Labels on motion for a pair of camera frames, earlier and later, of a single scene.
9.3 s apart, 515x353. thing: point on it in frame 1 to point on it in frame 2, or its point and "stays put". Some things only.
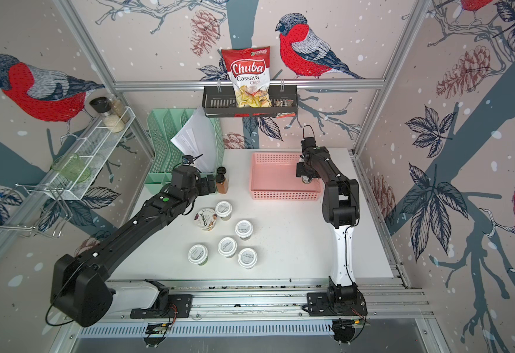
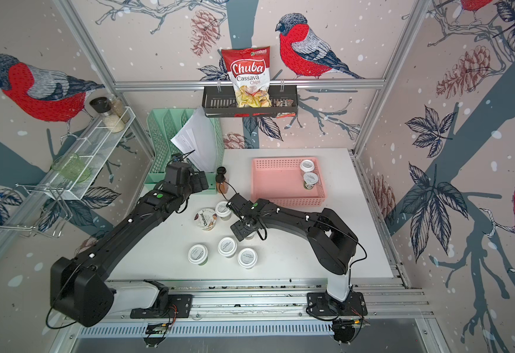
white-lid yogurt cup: x=198 y=254 stays put
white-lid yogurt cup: x=224 y=209 stays put
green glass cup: x=72 y=166 stays put
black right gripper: x=299 y=172 to x=238 y=232
